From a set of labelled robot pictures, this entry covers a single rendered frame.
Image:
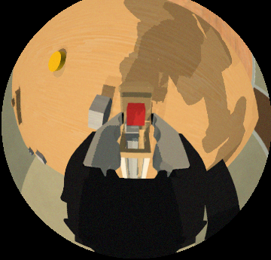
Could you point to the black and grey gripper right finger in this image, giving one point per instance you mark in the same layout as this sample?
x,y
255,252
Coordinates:
x,y
178,157

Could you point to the red cube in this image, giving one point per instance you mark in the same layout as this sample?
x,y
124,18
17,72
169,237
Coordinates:
x,y
135,114

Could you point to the long wooden batten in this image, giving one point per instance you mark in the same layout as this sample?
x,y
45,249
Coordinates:
x,y
17,106

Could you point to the yellow short cylinder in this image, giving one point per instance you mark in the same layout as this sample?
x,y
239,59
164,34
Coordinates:
x,y
57,61

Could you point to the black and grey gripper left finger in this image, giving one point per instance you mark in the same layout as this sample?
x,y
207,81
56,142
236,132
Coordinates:
x,y
95,155

